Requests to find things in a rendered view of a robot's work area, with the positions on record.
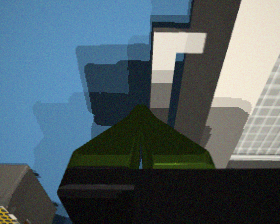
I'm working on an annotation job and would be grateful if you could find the clear multiwell plate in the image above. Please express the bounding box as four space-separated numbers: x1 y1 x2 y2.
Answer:
230 54 280 161

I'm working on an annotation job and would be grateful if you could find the blue bench mat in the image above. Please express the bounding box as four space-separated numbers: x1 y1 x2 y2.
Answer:
0 0 194 217

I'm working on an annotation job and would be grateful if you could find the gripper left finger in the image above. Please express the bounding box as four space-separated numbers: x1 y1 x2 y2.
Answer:
65 105 141 171

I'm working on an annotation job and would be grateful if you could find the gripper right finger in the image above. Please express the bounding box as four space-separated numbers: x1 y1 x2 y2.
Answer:
141 104 216 169

